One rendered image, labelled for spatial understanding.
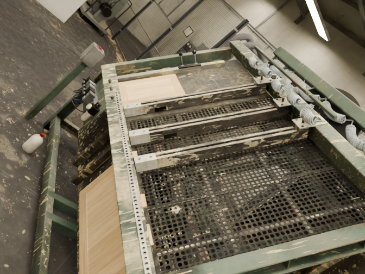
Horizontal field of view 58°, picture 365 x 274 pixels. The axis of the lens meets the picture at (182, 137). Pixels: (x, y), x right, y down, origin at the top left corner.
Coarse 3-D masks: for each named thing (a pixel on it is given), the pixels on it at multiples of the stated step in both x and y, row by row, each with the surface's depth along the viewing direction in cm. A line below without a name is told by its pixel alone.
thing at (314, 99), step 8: (256, 48) 259; (264, 56) 249; (256, 64) 256; (264, 72) 237; (272, 72) 238; (272, 80) 227; (296, 80) 213; (272, 88) 226; (280, 88) 225; (304, 88) 205; (288, 96) 210; (296, 96) 206; (312, 96) 197; (296, 104) 209; (320, 104) 190; (304, 112) 195; (328, 112) 184; (304, 120) 193; (312, 120) 189; (320, 120) 187
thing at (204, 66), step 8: (208, 64) 290; (216, 64) 291; (224, 64) 293; (144, 72) 283; (152, 72) 282; (160, 72) 282; (168, 72) 284; (176, 72) 286; (120, 80) 278; (128, 80) 280
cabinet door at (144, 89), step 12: (120, 84) 272; (132, 84) 272; (144, 84) 271; (156, 84) 270; (168, 84) 269; (180, 84) 267; (132, 96) 256; (144, 96) 255; (156, 96) 254; (168, 96) 253
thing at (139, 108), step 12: (252, 84) 251; (264, 84) 249; (180, 96) 242; (192, 96) 241; (204, 96) 242; (216, 96) 244; (228, 96) 247; (240, 96) 249; (132, 108) 233; (144, 108) 235; (156, 108) 238; (168, 108) 240
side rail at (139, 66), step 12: (216, 48) 314; (228, 48) 312; (132, 60) 301; (144, 60) 300; (156, 60) 301; (168, 60) 304; (180, 60) 307; (192, 60) 310; (204, 60) 313; (120, 72) 299; (132, 72) 302
